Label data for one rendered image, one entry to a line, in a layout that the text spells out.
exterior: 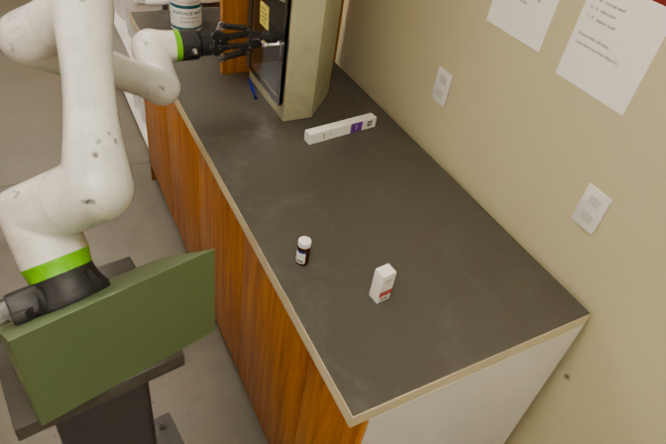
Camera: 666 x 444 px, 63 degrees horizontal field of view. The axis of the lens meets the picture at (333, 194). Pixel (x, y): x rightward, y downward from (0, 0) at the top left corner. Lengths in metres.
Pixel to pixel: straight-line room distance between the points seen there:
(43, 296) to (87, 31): 0.52
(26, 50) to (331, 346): 0.91
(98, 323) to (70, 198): 0.22
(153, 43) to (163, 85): 0.14
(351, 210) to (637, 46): 0.81
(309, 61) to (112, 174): 0.95
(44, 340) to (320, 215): 0.81
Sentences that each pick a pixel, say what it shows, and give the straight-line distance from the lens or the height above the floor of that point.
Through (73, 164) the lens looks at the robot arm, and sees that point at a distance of 1.07.
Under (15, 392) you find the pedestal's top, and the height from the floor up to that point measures 0.94.
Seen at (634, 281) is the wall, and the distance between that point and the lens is 1.49.
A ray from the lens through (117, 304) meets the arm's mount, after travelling 1.03.
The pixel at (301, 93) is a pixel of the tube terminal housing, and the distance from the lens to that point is 1.88.
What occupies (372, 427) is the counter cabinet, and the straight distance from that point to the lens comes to 1.27.
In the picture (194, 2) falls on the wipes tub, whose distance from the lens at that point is 2.45.
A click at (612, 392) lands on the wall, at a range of 1.67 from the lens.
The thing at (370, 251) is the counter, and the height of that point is 0.94.
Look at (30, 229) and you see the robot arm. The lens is 1.16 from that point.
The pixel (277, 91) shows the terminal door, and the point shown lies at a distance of 1.87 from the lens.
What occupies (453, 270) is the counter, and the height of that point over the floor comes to 0.94.
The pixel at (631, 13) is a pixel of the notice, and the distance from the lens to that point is 1.39.
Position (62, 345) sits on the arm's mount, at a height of 1.13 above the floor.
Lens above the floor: 1.95
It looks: 39 degrees down
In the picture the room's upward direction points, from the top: 10 degrees clockwise
